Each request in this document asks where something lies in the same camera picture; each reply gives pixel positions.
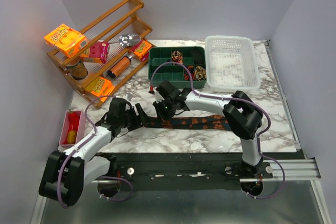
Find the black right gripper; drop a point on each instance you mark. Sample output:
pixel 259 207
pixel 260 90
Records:
pixel 160 114

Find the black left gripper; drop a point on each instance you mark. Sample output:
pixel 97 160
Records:
pixel 136 124

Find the dark orange-patterned necktie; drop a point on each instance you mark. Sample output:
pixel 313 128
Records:
pixel 211 122

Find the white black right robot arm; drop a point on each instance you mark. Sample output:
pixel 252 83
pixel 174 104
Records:
pixel 241 114

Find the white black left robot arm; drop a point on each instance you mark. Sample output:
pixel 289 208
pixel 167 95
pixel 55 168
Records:
pixel 67 173

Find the lower orange sponge box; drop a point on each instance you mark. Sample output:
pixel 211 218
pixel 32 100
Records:
pixel 99 87

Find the orange black bottle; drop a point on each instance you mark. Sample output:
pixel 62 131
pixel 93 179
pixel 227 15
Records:
pixel 119 67

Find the green compartment organizer tray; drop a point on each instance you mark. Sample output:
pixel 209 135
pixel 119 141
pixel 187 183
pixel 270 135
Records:
pixel 161 67

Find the rolled orange black tie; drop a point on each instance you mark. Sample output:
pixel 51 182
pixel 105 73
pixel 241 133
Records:
pixel 189 74

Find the rolled beige patterned tie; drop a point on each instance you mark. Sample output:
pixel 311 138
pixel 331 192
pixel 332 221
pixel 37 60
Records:
pixel 200 73

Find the rolled tie top compartment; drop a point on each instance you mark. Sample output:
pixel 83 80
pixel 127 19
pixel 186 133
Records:
pixel 177 56

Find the small orange pink box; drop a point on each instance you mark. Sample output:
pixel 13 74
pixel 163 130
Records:
pixel 141 50

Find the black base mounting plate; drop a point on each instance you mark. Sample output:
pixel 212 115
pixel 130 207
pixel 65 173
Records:
pixel 183 171

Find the red toy pepper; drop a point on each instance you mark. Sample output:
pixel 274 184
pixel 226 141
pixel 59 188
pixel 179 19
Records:
pixel 73 119

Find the wooden three-tier rack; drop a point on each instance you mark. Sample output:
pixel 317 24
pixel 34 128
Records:
pixel 108 27

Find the black cloth in tray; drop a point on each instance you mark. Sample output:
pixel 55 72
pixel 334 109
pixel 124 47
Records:
pixel 197 56

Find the pink plastic bin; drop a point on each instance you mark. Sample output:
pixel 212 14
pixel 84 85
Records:
pixel 67 126

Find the silver metal spoon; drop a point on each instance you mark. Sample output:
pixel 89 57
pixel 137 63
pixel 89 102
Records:
pixel 127 40

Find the pink sponge box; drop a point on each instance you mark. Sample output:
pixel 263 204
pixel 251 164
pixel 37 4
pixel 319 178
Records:
pixel 97 53

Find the yellow toy corn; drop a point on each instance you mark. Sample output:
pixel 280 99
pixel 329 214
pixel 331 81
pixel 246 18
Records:
pixel 71 137

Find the food can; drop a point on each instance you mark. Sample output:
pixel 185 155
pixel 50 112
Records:
pixel 77 69

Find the white plastic basket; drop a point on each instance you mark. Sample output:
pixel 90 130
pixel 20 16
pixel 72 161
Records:
pixel 231 64

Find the large orange sponge box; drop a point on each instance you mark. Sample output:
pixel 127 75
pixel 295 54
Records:
pixel 67 40

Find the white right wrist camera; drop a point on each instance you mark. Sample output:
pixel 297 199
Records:
pixel 158 98

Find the aluminium frame rail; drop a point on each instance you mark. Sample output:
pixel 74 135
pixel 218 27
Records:
pixel 295 170

